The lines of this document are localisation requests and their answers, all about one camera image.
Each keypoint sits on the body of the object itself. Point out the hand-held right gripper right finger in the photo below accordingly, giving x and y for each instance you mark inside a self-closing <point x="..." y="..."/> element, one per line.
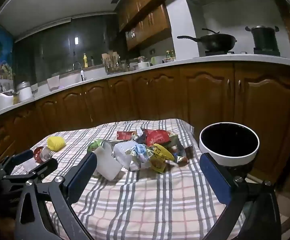
<point x="215" y="180"/>

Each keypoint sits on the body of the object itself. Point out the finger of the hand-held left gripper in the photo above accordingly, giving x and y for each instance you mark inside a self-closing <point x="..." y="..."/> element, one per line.
<point x="46" y="166"/>
<point x="22" y="156"/>

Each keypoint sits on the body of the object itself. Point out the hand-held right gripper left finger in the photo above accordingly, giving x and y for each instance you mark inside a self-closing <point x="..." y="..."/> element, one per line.
<point x="82" y="175"/>

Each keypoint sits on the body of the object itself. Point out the green spout pouch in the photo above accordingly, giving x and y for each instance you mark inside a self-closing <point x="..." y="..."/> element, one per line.
<point x="96" y="145"/>

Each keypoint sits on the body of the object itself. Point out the yellow yarn ball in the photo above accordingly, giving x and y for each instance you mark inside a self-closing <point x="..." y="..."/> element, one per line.
<point x="56" y="143"/>

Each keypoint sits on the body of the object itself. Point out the small red brown wrapper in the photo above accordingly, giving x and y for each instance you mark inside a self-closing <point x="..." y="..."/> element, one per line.
<point x="181" y="160"/>

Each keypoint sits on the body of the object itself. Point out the white plastic bag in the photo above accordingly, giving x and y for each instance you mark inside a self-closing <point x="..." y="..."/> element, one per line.
<point x="124" y="155"/>

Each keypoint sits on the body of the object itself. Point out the dark plastic wrapper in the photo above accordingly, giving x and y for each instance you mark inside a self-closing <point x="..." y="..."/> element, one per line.
<point x="178" y="146"/>

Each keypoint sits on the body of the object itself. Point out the red white paper box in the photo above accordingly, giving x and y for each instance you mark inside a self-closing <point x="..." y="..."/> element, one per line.
<point x="124" y="135"/>

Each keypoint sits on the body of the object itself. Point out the yellow snack wrapper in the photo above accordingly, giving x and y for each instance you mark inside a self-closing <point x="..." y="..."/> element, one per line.
<point x="161" y="155"/>

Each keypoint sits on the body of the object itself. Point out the blue white wrapper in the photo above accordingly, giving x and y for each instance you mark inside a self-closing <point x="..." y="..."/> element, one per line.
<point x="140" y="152"/>

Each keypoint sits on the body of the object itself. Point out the white canister with metal lid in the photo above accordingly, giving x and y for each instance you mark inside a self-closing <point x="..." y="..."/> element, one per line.
<point x="24" y="92"/>

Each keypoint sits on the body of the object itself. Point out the grey crumpled wrapper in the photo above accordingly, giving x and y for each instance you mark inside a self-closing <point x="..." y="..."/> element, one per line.
<point x="138" y="134"/>

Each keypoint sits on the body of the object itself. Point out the red snack bag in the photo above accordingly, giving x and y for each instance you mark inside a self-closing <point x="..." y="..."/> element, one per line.
<point x="157" y="137"/>

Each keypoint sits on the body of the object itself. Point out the checked tablecloth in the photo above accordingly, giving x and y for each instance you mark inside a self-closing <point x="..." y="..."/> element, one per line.
<point x="147" y="205"/>

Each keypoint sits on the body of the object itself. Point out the pink cloth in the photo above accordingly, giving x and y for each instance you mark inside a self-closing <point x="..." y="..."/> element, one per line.
<point x="53" y="82"/>

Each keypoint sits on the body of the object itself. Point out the wooden base cabinets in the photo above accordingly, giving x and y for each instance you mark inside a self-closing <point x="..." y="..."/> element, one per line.
<point x="160" y="97"/>

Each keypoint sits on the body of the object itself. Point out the metal faucet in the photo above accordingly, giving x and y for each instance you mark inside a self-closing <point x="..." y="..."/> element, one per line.
<point x="78" y="66"/>

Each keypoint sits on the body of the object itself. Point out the yellow bottle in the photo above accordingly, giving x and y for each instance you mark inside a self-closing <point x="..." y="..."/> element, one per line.
<point x="85" y="60"/>

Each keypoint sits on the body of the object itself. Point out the dark window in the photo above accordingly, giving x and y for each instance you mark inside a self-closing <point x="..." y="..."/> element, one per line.
<point x="47" y="45"/>

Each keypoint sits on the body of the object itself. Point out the utensil rack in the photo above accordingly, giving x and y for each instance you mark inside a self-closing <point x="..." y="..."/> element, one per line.
<point x="111" y="61"/>

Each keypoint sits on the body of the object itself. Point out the white kitchen countertop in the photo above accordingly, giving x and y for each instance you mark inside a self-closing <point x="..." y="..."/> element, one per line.
<point x="210" y="59"/>

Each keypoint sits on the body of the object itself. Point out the white pot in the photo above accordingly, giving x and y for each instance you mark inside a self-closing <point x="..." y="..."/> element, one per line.
<point x="143" y="64"/>

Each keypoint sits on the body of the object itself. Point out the gas stove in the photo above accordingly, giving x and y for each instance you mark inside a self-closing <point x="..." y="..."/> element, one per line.
<point x="240" y="53"/>

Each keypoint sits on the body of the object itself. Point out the black wok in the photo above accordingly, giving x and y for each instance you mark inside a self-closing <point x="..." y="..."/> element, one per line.
<point x="215" y="41"/>

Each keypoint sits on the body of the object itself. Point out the black stock pot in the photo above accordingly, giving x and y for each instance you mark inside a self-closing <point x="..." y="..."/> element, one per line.
<point x="264" y="38"/>

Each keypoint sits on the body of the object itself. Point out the wall poster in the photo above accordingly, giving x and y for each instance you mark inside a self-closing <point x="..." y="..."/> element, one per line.
<point x="2" y="55"/>

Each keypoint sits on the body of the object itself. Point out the wooden wall cabinets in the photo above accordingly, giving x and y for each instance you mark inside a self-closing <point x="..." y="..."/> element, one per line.
<point x="145" y="17"/>

